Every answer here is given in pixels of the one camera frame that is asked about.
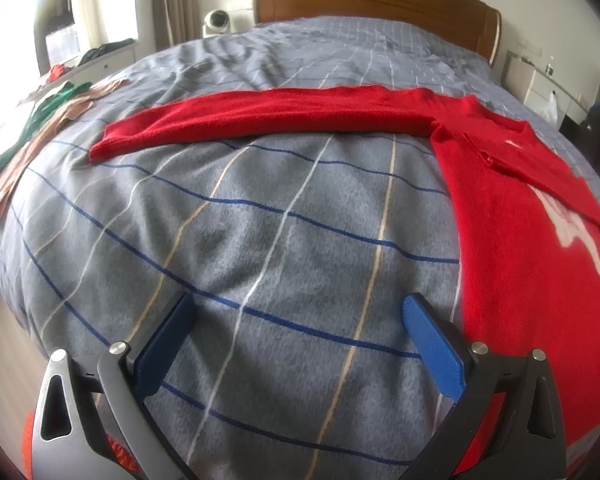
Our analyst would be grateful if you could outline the red knit sweater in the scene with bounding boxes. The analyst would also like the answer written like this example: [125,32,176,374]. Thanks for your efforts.
[88,84,600,476]

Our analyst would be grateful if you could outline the dark clothes on cabinet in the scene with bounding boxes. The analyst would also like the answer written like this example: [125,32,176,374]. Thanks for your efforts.
[78,38,135,66]

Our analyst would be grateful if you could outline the pink striped garment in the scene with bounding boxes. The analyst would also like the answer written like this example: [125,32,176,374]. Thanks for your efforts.
[0,79,129,219]

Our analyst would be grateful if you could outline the blue plaid bed cover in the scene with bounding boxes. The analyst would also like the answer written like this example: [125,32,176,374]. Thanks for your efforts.
[0,16,600,479]

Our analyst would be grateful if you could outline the green garment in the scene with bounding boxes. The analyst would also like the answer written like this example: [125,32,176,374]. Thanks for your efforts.
[0,81,93,174]

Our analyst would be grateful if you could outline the red item on cabinet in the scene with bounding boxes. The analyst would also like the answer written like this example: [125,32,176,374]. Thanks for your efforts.
[46,64,72,84]

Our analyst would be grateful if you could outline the white plastic bag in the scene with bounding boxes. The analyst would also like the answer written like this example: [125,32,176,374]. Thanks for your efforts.
[539,90,560,129]

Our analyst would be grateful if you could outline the white nightstand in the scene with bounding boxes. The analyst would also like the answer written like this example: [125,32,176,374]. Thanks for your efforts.
[501,51,588,126]

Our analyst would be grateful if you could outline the white round fan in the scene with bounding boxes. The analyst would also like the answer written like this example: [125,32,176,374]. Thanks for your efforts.
[202,9,230,38]

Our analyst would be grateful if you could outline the beige curtain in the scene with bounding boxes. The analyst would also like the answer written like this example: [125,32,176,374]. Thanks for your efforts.
[152,0,201,51]

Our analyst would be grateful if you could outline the wooden headboard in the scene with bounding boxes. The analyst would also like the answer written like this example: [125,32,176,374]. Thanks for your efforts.
[253,0,502,65]

